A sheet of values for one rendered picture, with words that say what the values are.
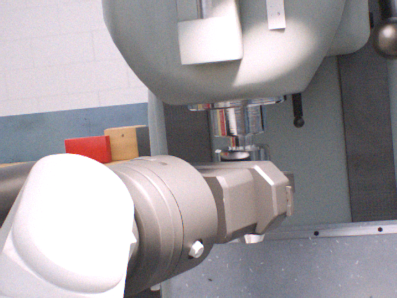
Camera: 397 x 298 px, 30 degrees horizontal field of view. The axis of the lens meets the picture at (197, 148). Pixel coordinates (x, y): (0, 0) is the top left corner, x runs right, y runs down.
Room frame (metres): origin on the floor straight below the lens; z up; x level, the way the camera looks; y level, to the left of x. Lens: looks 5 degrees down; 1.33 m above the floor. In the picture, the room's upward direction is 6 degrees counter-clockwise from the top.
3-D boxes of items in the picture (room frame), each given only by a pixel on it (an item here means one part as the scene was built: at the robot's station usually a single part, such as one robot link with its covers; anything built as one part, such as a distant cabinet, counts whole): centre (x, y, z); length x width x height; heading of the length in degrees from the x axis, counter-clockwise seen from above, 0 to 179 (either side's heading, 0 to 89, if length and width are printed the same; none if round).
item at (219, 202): (0.56, 0.02, 1.23); 0.13 x 0.12 x 0.10; 54
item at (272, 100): (0.64, -0.04, 1.31); 0.09 x 0.09 x 0.01
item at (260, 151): (0.64, -0.04, 1.26); 0.05 x 0.05 x 0.01
